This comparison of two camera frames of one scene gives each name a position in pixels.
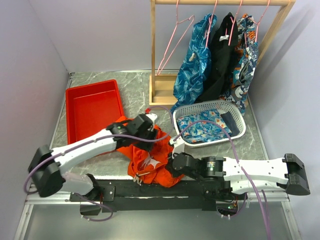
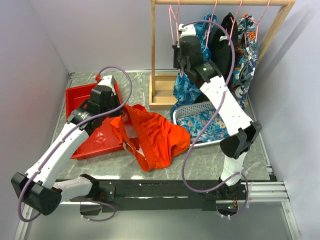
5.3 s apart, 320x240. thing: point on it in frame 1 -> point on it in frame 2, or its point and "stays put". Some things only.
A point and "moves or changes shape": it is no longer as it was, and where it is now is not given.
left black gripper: [146, 146] -> [115, 98]
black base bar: [114, 195] stays put
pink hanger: [192, 17] -> [176, 18]
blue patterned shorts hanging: [190, 79] stays put
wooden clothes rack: [162, 86] stays put
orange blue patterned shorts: [246, 58] stays put
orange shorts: [149, 167] moves or changes shape
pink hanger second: [214, 10] stays put
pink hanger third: [233, 20] stays put
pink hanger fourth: [257, 23] stays put
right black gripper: [173, 171] -> [176, 50]
